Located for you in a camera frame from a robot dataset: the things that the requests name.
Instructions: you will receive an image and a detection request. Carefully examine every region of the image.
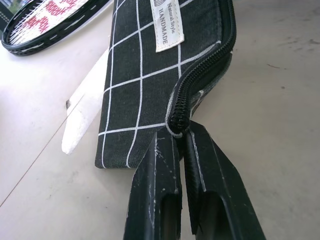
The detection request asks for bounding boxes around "black white-grid fabric pouch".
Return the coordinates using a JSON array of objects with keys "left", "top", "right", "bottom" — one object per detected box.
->
[{"left": 94, "top": 0, "right": 238, "bottom": 169}]

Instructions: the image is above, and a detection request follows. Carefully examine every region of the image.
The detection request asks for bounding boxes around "white flat strip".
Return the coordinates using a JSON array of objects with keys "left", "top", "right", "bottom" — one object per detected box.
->
[{"left": 61, "top": 47, "right": 111, "bottom": 156}]

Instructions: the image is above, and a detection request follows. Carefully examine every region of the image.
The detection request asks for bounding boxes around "black tennis racket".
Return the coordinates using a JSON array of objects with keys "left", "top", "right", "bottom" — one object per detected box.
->
[{"left": 1, "top": 0, "right": 114, "bottom": 57}]

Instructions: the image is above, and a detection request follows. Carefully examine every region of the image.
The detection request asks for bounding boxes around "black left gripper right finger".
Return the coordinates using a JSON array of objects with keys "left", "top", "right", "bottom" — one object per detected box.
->
[{"left": 184, "top": 121, "right": 268, "bottom": 240}]

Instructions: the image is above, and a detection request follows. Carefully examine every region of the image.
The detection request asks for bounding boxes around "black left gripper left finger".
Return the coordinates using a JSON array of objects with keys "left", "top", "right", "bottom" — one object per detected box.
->
[{"left": 121, "top": 130, "right": 183, "bottom": 240}]

